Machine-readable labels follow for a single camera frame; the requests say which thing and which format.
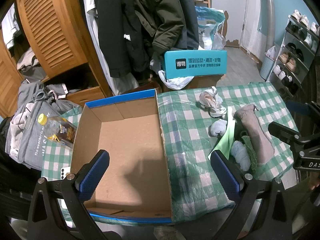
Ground green checkered tablecloth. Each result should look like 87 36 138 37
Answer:
41 81 299 224

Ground taupe long sock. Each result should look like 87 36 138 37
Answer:
235 104 274 166

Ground light blue waste bin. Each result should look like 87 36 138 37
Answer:
260 53 274 81

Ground grey clothes pile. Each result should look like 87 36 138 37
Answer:
4 81 82 170

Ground metal shoe rack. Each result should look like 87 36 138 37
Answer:
266 9 319 100

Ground white smartphone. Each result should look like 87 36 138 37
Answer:
60 166 71 179

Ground white plastic bag bundle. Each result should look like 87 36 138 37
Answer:
230 141 251 172

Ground patterned plastic bag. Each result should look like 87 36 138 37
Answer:
199 86 227 118

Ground white plastic bag under box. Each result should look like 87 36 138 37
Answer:
158 70 194 90

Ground hanging dark jackets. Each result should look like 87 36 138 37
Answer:
83 0 199 95

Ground brown cardboard box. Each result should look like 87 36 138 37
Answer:
160 74 225 92

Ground wooden louvered cabinet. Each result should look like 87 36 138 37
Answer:
1 0 113 118

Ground yellow cap drink bottle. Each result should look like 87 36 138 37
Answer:
37 113 77 148

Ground blue cardboard shoebox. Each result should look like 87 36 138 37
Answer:
71 89 172 224

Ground blue plastic bag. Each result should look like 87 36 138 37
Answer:
195 6 226 50

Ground light blue sock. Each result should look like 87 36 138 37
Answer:
209 119 227 137

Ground green glitter scrub cloth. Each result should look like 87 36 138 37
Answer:
241 135 258 174

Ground teal printed box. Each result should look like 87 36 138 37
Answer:
163 50 227 79

